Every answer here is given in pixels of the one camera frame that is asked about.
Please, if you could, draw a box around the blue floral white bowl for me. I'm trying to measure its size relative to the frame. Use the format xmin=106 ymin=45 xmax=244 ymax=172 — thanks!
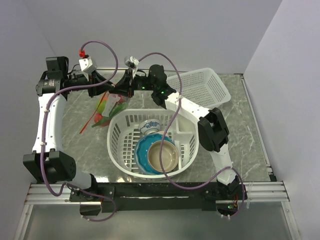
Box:
xmin=138 ymin=119 xmax=161 ymax=136

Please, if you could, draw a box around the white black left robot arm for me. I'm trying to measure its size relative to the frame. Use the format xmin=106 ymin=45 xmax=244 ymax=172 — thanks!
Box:
xmin=22 ymin=53 xmax=111 ymax=201

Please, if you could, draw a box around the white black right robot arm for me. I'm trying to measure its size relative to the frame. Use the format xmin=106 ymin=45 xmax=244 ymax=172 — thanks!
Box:
xmin=112 ymin=64 xmax=244 ymax=199

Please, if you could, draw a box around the black aluminium base frame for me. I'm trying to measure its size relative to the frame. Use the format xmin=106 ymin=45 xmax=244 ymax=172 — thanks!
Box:
xmin=24 ymin=181 xmax=291 ymax=218

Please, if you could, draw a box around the beige ceramic bowl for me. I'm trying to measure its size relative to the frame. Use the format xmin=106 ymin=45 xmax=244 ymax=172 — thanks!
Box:
xmin=147 ymin=140 xmax=179 ymax=173

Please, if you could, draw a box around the white round dish basket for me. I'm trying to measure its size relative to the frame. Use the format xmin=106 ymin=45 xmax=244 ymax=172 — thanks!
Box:
xmin=107 ymin=109 xmax=199 ymax=180

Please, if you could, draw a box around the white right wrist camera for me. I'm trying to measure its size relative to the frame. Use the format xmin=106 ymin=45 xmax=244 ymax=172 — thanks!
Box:
xmin=124 ymin=55 xmax=140 ymax=78

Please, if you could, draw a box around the green fake chili pepper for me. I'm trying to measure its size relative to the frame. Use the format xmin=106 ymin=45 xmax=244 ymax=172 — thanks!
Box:
xmin=91 ymin=102 xmax=128 ymax=128

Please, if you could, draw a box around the clear orange zip top bag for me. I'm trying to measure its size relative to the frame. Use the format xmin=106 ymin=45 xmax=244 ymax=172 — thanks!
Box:
xmin=79 ymin=92 xmax=129 ymax=134

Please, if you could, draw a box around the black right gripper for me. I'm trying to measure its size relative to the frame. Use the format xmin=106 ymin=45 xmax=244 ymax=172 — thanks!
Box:
xmin=108 ymin=69 xmax=156 ymax=100

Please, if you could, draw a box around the teal blue bowl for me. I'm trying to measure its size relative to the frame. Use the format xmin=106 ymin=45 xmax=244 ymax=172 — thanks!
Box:
xmin=133 ymin=132 xmax=174 ymax=175

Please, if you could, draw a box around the white perforated rectangular basket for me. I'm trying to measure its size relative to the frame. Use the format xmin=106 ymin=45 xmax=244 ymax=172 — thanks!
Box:
xmin=167 ymin=68 xmax=231 ymax=109

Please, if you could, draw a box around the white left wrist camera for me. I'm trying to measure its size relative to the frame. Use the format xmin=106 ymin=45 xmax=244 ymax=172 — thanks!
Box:
xmin=79 ymin=49 xmax=97 ymax=75

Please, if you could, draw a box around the green fake apple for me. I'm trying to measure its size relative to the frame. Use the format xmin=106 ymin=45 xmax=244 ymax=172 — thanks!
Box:
xmin=96 ymin=98 xmax=107 ymax=114

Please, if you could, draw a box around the pink red fake peach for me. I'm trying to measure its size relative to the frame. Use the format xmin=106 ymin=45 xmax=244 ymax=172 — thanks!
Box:
xmin=113 ymin=94 xmax=129 ymax=104

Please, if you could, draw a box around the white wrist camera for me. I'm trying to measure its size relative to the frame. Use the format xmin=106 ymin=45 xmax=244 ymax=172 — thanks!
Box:
xmin=79 ymin=49 xmax=97 ymax=75
xmin=124 ymin=55 xmax=140 ymax=78

